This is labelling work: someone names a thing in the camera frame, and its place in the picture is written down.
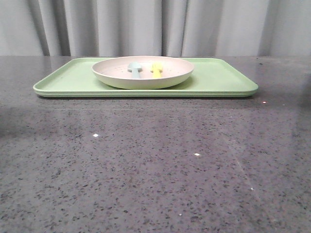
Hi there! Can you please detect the grey pleated curtain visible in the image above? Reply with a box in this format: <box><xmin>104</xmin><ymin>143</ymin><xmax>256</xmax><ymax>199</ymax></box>
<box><xmin>0</xmin><ymin>0</ymin><xmax>311</xmax><ymax>57</ymax></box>

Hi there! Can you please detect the beige speckled plate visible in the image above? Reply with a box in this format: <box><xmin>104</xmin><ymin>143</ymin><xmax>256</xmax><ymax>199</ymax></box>
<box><xmin>92</xmin><ymin>56</ymin><xmax>194</xmax><ymax>90</ymax></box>

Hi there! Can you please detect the light green plastic tray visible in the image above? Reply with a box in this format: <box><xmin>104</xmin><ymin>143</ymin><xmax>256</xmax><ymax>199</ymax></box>
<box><xmin>33</xmin><ymin>58</ymin><xmax>258</xmax><ymax>98</ymax></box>

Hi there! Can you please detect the light blue plastic spoon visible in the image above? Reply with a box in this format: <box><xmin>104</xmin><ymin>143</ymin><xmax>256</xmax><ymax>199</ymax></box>
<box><xmin>127</xmin><ymin>62</ymin><xmax>142</xmax><ymax>79</ymax></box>

